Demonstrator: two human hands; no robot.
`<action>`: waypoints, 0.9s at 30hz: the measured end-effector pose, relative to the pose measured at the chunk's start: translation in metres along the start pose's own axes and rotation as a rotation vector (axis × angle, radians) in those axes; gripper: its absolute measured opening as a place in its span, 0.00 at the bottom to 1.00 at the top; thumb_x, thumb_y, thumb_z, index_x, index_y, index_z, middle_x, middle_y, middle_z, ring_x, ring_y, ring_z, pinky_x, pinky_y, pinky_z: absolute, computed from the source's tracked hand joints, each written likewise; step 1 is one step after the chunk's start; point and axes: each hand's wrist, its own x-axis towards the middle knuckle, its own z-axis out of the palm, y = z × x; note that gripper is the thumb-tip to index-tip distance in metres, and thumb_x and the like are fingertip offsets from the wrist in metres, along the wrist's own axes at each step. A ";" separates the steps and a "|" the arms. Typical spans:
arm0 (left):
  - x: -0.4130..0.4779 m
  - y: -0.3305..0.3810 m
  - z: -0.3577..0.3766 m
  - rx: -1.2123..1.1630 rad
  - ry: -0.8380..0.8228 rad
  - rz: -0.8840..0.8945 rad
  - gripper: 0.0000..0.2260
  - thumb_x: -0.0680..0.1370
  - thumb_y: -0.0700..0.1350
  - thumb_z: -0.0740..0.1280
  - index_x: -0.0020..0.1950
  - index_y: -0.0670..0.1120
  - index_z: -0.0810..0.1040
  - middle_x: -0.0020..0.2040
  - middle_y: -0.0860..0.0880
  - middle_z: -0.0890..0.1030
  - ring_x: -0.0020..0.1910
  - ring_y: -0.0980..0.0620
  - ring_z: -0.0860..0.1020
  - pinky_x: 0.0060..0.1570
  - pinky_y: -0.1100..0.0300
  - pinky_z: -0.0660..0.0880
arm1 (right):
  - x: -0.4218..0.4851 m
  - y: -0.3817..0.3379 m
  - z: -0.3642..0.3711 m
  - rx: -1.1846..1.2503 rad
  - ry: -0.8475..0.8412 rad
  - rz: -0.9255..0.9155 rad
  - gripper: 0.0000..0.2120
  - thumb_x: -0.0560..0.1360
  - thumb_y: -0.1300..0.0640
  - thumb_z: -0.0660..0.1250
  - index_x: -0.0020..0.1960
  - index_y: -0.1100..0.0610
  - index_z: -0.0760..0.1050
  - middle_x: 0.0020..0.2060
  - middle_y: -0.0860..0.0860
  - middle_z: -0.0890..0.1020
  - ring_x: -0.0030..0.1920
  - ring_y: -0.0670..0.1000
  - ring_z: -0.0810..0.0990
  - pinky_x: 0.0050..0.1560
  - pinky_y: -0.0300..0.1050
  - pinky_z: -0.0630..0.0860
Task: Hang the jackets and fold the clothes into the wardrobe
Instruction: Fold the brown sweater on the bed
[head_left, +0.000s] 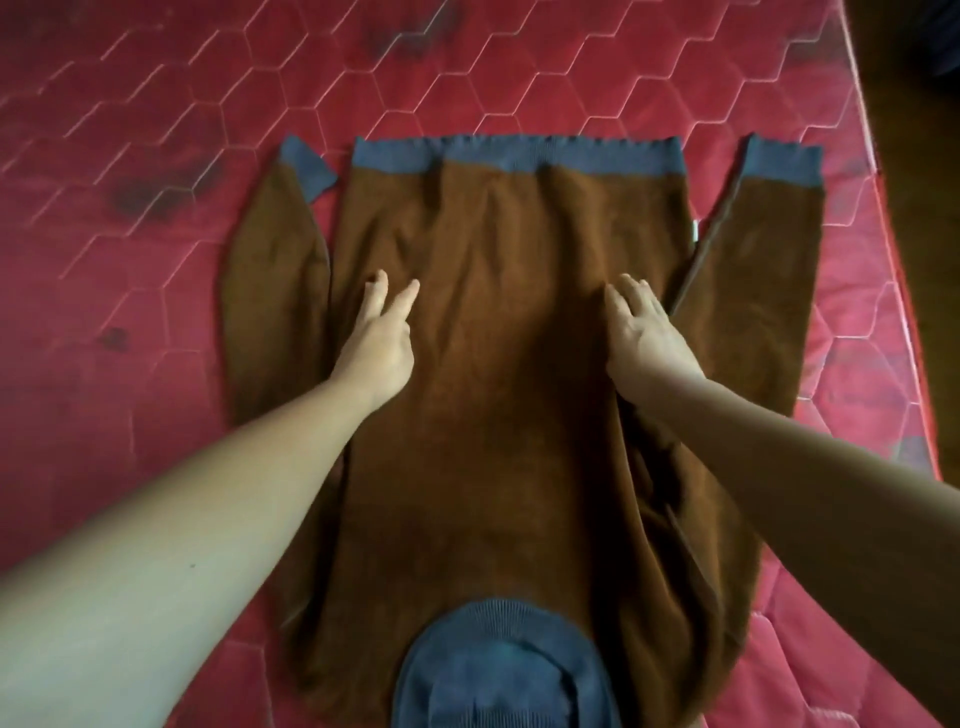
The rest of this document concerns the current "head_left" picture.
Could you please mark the brown sweater with blue trim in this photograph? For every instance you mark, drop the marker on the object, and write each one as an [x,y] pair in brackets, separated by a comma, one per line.
[510,450]

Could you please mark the person's right forearm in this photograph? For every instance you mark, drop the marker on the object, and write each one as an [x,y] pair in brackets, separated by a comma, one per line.
[840,517]

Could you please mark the red quilted mattress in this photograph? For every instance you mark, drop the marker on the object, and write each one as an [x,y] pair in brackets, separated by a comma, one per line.
[112,300]

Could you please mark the person's left hand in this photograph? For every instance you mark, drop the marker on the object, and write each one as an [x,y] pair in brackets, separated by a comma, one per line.
[379,360]

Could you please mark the person's left forearm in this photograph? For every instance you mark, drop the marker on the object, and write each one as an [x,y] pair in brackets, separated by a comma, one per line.
[165,570]

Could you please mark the person's right hand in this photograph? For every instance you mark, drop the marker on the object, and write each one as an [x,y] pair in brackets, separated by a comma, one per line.
[649,352]

